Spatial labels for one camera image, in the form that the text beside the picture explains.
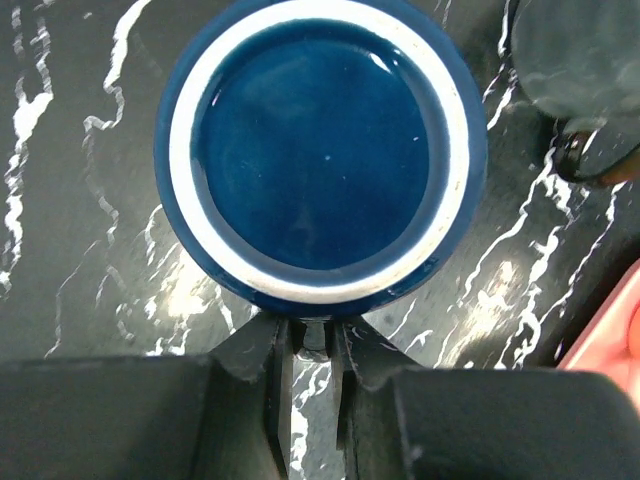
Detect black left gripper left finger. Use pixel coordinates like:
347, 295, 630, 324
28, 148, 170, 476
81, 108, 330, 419
1, 317, 292, 479

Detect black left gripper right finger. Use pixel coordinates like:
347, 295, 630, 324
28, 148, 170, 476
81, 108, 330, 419
332, 319, 639, 479

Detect dark blue ceramic mug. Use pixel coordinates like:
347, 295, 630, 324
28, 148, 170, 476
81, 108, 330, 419
153, 1, 488, 319

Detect grey ceramic mug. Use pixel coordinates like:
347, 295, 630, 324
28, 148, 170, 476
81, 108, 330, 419
510, 1, 639, 187

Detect pink plastic tray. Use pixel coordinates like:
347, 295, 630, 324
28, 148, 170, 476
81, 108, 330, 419
558, 261, 639, 402

